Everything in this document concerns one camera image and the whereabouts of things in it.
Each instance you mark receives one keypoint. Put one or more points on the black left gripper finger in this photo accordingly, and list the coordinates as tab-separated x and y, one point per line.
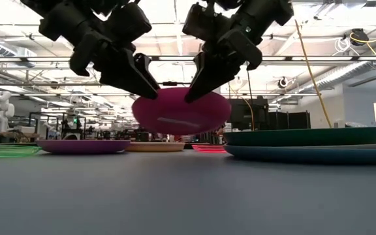
126	76
147	65

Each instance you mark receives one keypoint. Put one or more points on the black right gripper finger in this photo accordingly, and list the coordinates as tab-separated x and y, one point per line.
211	75

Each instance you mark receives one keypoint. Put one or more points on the hot pink medium plate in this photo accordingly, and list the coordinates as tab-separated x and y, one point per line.
181	111

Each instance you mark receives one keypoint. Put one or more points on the small translucent pink plate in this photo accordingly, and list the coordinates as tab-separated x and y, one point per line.
209	149

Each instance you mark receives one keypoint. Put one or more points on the purple medium plastic plate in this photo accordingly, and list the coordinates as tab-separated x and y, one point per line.
83	147

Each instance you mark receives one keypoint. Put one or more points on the large dark green plate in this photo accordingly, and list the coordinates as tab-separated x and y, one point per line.
305	136

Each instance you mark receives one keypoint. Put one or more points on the large blue plastic plate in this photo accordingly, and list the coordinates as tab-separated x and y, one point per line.
305	156

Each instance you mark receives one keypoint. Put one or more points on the small translucent green plate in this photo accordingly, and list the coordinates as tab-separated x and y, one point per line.
5	151

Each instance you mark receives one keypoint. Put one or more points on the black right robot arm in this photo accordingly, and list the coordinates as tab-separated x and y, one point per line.
273	11

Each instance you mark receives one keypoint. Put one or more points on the black partition panels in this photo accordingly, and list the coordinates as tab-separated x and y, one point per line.
289	120

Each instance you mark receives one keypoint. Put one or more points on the white humanoid robot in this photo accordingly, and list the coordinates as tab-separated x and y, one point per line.
0	111

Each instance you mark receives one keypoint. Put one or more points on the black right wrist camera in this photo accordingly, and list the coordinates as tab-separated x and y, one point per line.
204	21

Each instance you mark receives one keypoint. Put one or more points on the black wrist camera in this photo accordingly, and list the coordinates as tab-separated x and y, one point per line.
129	23
204	21

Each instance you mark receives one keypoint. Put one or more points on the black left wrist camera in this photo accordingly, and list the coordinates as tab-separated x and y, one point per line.
129	23

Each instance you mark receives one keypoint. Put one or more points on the black frame workstation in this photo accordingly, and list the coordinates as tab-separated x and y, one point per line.
73	130

